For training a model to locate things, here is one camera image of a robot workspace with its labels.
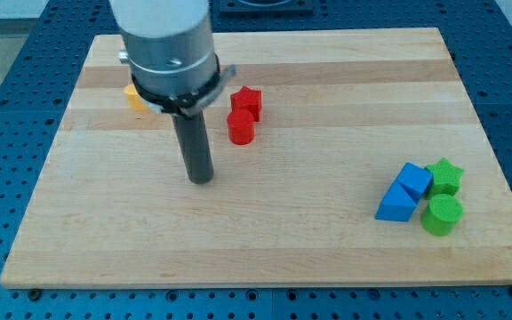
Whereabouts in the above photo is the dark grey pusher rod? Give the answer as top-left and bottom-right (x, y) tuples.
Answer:
(172, 113), (213, 184)

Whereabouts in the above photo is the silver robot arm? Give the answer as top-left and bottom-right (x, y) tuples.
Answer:
(109, 0), (236, 184)

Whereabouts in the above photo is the red star block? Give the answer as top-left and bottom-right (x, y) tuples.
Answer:
(230, 86), (263, 122)

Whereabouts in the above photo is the green star block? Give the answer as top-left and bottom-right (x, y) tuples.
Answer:
(424, 157), (465, 198)

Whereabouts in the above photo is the red cylinder block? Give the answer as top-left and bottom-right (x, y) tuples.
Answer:
(227, 109), (255, 145)

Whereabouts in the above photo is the yellow block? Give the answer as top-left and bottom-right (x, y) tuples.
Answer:
(124, 84), (149, 111)

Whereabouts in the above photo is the wooden board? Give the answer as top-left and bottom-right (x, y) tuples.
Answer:
(0, 28), (512, 289)

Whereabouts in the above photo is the blue triangle block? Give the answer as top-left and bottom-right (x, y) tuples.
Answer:
(375, 182), (418, 222)

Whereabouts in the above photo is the blue cube block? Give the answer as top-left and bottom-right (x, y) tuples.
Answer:
(396, 163), (433, 202)

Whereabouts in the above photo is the green cylinder block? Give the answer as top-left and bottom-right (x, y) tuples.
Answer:
(421, 194), (464, 236)

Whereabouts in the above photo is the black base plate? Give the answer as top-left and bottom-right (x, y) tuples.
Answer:
(213, 0), (316, 14)

